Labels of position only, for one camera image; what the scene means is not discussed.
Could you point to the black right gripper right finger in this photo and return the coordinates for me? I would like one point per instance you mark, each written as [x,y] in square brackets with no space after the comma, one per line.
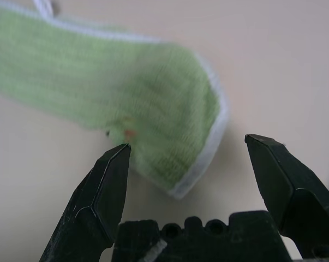
[289,191]

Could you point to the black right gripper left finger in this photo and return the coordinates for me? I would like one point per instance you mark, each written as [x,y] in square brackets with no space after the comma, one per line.
[98,196]

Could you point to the green sock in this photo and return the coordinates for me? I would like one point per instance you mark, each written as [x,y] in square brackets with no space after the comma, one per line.
[98,68]

